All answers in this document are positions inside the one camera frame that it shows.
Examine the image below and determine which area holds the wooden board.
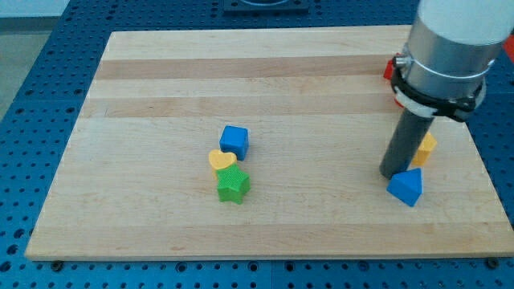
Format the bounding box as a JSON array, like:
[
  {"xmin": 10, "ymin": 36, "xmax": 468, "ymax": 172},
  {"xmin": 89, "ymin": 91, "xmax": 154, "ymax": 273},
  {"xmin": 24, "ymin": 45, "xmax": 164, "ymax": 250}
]
[{"xmin": 25, "ymin": 26, "xmax": 513, "ymax": 261}]

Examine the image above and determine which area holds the red block behind arm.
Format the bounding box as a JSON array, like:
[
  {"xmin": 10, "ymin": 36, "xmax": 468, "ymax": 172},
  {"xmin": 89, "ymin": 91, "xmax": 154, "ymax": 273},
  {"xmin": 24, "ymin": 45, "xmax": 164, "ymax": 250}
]
[{"xmin": 382, "ymin": 57, "xmax": 404, "ymax": 108}]

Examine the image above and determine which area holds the yellow block behind rod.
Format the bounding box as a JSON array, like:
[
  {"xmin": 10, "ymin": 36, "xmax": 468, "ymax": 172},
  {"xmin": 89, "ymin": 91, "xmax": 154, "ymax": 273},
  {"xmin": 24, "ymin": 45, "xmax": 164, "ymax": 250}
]
[{"xmin": 411, "ymin": 132, "xmax": 438, "ymax": 166}]

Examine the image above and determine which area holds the green star block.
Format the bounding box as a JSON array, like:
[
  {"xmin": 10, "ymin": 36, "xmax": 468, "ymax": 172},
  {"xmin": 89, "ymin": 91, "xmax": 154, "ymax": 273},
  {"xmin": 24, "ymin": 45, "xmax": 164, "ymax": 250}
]
[{"xmin": 216, "ymin": 165, "xmax": 251, "ymax": 205}]

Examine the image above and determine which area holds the blue cube block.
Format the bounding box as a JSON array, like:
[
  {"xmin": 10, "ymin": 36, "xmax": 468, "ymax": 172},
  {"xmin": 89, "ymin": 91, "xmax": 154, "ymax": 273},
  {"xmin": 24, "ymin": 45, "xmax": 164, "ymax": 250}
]
[{"xmin": 219, "ymin": 125, "xmax": 249, "ymax": 161}]

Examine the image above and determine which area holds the yellow heart block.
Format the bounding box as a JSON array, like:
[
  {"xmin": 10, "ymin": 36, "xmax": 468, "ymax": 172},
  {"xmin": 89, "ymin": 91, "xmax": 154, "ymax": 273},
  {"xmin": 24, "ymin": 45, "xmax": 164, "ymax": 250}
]
[{"xmin": 208, "ymin": 149, "xmax": 237, "ymax": 179}]

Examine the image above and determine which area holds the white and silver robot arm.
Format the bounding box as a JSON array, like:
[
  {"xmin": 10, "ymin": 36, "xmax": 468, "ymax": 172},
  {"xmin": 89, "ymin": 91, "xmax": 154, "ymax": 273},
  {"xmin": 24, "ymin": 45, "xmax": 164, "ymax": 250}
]
[{"xmin": 391, "ymin": 0, "xmax": 513, "ymax": 122}]

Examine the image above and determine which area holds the blue triangle block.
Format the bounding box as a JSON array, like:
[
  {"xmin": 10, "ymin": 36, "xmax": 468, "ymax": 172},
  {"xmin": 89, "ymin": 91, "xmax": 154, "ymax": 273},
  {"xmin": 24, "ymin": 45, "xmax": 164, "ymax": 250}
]
[{"xmin": 386, "ymin": 168, "xmax": 423, "ymax": 207}]

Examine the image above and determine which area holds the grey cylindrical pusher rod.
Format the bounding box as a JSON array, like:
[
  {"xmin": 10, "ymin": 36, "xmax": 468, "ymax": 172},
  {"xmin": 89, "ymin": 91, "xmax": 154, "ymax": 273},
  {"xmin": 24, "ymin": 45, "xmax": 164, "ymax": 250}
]
[{"xmin": 379, "ymin": 109, "xmax": 434, "ymax": 179}]

